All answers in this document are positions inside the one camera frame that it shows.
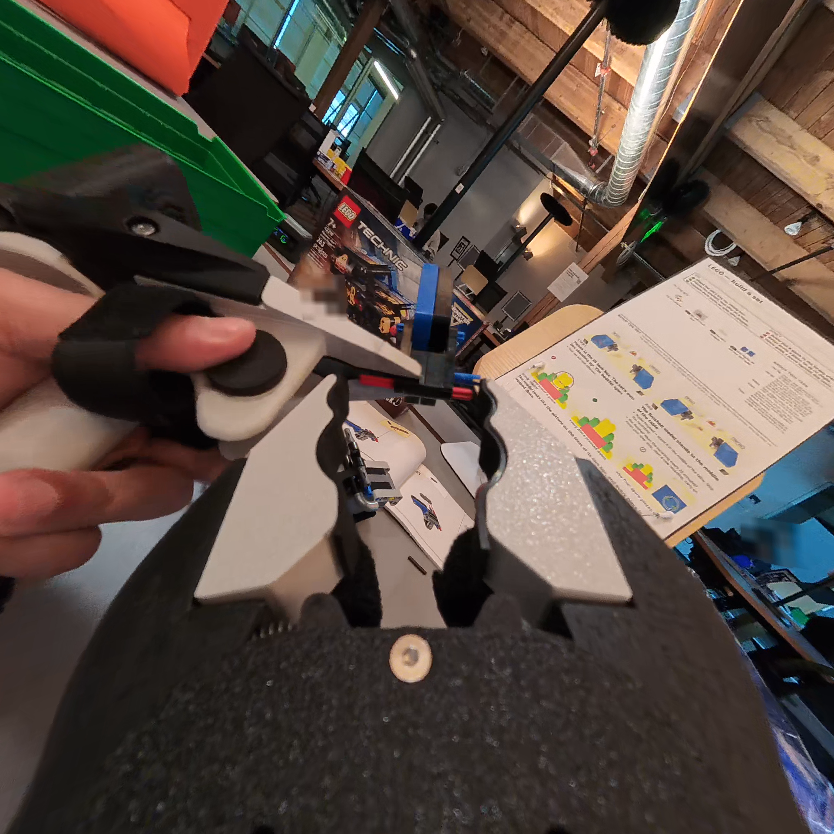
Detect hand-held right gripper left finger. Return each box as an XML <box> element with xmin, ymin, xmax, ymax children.
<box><xmin>193</xmin><ymin>374</ymin><xmax>354</xmax><ymax>626</ymax></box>

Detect open instruction booklet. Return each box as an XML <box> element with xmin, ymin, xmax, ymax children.
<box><xmin>344</xmin><ymin>399</ymin><xmax>478</xmax><ymax>569</ymax></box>

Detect lego set box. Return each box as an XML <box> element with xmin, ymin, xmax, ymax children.
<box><xmin>285</xmin><ymin>191</ymin><xmax>491</xmax><ymax>367</ymax></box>

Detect silver ventilation duct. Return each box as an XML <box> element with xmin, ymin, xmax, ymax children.
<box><xmin>553</xmin><ymin>0</ymin><xmax>710</xmax><ymax>211</ymax></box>

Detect black boom pole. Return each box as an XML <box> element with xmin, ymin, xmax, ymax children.
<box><xmin>414</xmin><ymin>0</ymin><xmax>684</xmax><ymax>250</ymax></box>

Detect green plastic bin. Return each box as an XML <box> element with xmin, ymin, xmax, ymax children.
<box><xmin>0</xmin><ymin>0</ymin><xmax>288</xmax><ymax>259</ymax></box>

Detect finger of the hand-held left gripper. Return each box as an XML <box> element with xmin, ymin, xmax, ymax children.
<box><xmin>259</xmin><ymin>278</ymin><xmax>423</xmax><ymax>379</ymax></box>

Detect person's left hand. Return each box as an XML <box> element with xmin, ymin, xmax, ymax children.
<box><xmin>0</xmin><ymin>266</ymin><xmax>259</xmax><ymax>582</ymax></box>

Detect printed instruction sheet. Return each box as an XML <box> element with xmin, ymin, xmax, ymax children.
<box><xmin>494</xmin><ymin>256</ymin><xmax>834</xmax><ymax>543</ymax></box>

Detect black grey lego truck chassis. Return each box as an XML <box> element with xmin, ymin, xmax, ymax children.
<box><xmin>341</xmin><ymin>419</ymin><xmax>406</xmax><ymax>510</ymax></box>

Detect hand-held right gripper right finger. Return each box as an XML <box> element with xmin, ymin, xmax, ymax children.
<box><xmin>471</xmin><ymin>380</ymin><xmax>634</xmax><ymax>628</ymax></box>

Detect wooden board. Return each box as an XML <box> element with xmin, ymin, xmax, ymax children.
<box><xmin>471</xmin><ymin>301</ymin><xmax>768</xmax><ymax>549</ymax></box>

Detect small black blue lego assembly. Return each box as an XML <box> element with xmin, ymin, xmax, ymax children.
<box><xmin>347</xmin><ymin>261</ymin><xmax>487</xmax><ymax>409</ymax></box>

